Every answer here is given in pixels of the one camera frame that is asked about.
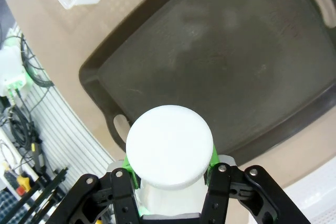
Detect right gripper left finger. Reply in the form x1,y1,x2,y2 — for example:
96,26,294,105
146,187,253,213
49,153,144,224

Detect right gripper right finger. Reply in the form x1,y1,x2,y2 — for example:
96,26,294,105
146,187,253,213
199,146,312,224

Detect white plastic conical flask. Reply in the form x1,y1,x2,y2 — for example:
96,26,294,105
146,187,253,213
125,104,214,216

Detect black tripod legs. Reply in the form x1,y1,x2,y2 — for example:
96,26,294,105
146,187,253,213
14,166,69,224

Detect white slatted panel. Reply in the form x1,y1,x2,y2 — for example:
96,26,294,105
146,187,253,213
18,82,116,190

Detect yellow red emergency stop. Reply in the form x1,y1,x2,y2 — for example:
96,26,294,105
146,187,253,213
16,174,32,196

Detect dark brown plastic tray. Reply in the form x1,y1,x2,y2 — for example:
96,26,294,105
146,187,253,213
78,0,336,166

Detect white control box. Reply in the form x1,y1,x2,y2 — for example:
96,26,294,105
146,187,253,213
0,36,35,96

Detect black cable bundle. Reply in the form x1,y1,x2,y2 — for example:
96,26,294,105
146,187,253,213
17,34,55,95

